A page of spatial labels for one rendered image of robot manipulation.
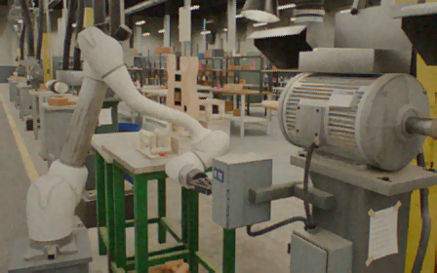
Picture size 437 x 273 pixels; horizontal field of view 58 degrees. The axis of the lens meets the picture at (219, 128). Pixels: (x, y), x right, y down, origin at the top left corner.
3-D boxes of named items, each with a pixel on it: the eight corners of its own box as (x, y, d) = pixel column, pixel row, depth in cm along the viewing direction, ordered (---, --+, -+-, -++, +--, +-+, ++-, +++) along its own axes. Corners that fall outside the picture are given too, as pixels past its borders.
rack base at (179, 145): (207, 153, 212) (207, 136, 211) (178, 157, 204) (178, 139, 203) (184, 144, 236) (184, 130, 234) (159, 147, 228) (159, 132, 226)
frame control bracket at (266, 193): (305, 194, 122) (306, 182, 122) (256, 205, 113) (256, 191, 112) (297, 191, 126) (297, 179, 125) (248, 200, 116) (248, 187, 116)
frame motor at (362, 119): (435, 169, 108) (444, 74, 104) (368, 181, 95) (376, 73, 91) (326, 143, 143) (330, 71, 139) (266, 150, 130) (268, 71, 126)
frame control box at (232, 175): (315, 253, 113) (320, 166, 110) (254, 271, 103) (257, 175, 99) (264, 224, 134) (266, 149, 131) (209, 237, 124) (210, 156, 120)
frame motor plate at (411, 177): (447, 183, 105) (449, 170, 104) (388, 197, 93) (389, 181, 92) (343, 156, 136) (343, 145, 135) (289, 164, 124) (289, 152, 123)
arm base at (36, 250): (22, 266, 136) (21, 252, 135) (26, 241, 156) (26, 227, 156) (79, 257, 143) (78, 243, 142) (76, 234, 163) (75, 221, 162)
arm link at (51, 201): (21, 243, 142) (18, 183, 138) (37, 223, 159) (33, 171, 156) (68, 241, 144) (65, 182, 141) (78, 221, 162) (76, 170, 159)
